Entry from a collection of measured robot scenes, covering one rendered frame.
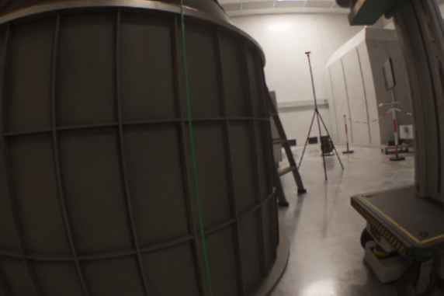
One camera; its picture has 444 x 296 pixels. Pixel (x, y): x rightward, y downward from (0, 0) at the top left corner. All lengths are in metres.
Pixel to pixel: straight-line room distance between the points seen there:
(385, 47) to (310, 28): 3.97
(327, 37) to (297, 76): 2.17
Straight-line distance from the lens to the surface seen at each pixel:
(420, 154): 1.32
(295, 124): 9.15
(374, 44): 7.04
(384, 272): 1.13
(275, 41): 9.67
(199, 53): 0.91
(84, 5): 0.82
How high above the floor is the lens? 0.72
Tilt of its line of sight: 2 degrees up
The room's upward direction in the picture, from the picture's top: 6 degrees counter-clockwise
